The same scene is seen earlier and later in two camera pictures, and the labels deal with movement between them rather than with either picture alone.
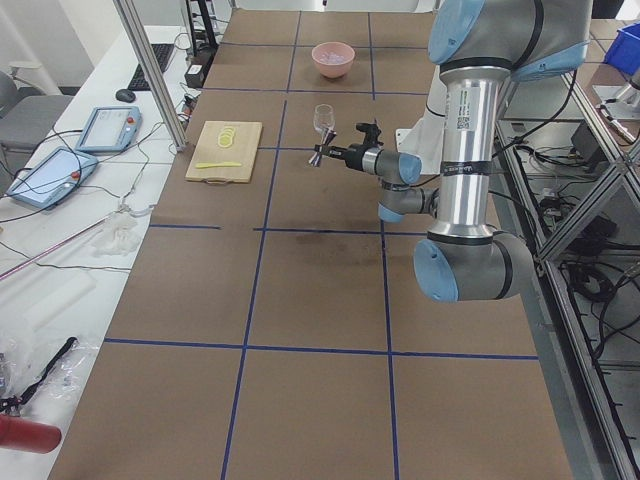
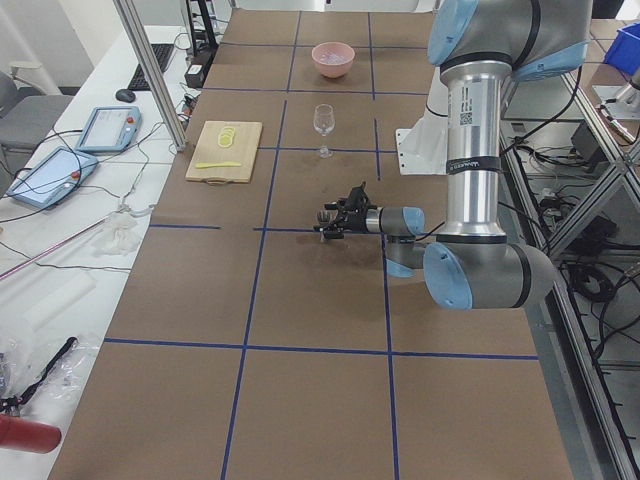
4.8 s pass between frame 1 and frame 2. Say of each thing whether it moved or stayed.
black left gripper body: moved
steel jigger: moved
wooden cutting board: stayed
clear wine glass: stayed
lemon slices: stayed
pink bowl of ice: stayed
